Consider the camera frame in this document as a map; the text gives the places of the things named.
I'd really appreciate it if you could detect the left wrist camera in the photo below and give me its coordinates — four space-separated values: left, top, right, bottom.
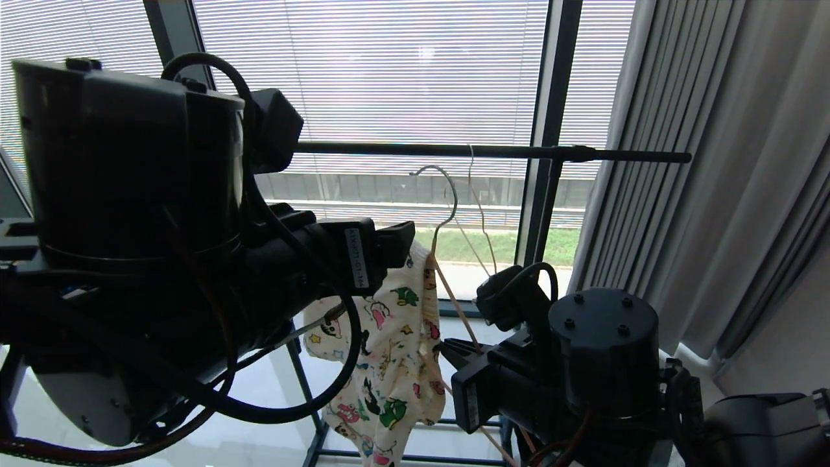
248 88 304 174

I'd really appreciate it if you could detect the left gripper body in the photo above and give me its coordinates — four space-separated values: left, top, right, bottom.
245 204 378 331

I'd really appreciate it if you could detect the cream printed garment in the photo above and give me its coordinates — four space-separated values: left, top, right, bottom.
303 240 448 467

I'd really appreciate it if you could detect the window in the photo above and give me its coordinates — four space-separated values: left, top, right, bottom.
0 0 639 318

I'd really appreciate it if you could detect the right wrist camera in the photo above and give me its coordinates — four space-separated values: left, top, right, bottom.
477 263 560 333

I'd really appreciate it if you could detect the black clothes rack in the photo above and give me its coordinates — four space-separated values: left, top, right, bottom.
285 143 693 467

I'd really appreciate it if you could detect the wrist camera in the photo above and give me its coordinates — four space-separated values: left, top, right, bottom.
248 88 304 174
477 263 560 333

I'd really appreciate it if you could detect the grey curtain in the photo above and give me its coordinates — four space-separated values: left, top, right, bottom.
571 0 830 362

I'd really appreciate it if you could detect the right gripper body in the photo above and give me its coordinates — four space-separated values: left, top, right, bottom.
451 328 565 434

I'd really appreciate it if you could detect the pink clothes hanger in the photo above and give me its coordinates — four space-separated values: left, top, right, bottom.
451 146 499 278
410 164 523 467

